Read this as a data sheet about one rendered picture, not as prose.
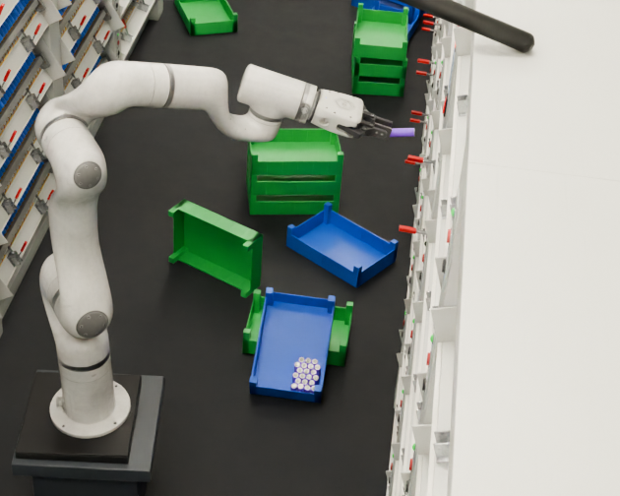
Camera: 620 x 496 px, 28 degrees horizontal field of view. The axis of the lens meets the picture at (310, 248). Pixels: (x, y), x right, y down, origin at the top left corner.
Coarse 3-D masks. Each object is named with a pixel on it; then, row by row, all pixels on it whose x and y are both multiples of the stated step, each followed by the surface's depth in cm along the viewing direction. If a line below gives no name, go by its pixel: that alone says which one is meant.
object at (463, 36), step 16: (464, 32) 196; (464, 48) 198; (464, 64) 196; (464, 80) 192; (464, 96) 184; (464, 112) 184; (464, 128) 181; (464, 144) 177; (448, 192) 168; (448, 208) 165; (448, 224) 162
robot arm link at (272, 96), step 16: (256, 80) 259; (272, 80) 259; (288, 80) 261; (240, 96) 260; (256, 96) 259; (272, 96) 259; (288, 96) 259; (256, 112) 262; (272, 112) 261; (288, 112) 261
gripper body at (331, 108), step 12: (324, 96) 263; (336, 96) 264; (348, 96) 266; (324, 108) 260; (336, 108) 261; (348, 108) 262; (360, 108) 264; (312, 120) 261; (324, 120) 262; (336, 120) 260; (348, 120) 260; (360, 120) 261; (336, 132) 262
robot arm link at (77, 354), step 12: (48, 264) 272; (48, 276) 270; (48, 288) 269; (48, 300) 271; (48, 312) 277; (60, 324) 277; (60, 336) 276; (72, 336) 276; (60, 348) 277; (72, 348) 275; (84, 348) 275; (96, 348) 276; (108, 348) 281; (60, 360) 279; (72, 360) 276; (84, 360) 276; (96, 360) 278
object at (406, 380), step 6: (402, 378) 243; (408, 378) 242; (408, 384) 243; (408, 390) 244; (408, 396) 245; (408, 402) 243; (402, 432) 237; (402, 438) 236; (402, 444) 235; (402, 450) 231; (402, 456) 229; (402, 462) 231; (402, 468) 229; (396, 492) 225
